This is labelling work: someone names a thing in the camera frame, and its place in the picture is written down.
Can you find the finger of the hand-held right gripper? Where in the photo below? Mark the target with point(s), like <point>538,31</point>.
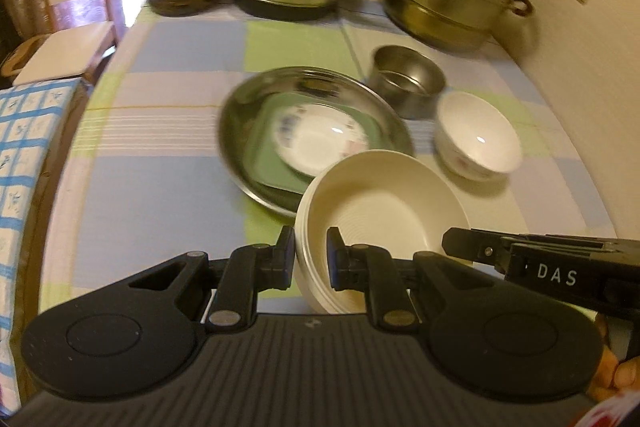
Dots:
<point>475,249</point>

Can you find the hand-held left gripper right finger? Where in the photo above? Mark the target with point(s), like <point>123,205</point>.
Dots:
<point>336,262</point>

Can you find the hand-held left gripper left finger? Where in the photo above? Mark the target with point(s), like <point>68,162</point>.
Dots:
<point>282,257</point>

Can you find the cream round bowl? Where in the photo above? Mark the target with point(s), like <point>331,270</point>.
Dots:
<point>385,207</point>

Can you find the green square plate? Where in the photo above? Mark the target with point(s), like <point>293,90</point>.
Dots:
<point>265,157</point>

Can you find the white floral shallow dish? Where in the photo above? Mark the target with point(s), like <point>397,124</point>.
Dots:
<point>320,139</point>

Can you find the large stainless steel plate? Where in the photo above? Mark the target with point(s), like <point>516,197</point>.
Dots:
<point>240,122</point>

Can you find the small stainless steel bowl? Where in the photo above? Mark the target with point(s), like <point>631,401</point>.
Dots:
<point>407,79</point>

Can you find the person's right hand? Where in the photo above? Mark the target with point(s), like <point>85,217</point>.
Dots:
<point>622,377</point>

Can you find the white floral ceramic bowl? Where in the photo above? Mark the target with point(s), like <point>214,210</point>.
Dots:
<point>477,137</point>

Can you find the red white printed cloth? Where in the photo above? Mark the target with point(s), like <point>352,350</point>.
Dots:
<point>600,414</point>

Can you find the checked pastel tablecloth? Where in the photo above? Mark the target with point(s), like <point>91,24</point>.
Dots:
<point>165,157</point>

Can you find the blue white printed cloth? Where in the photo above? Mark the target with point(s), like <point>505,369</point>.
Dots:
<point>25,157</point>

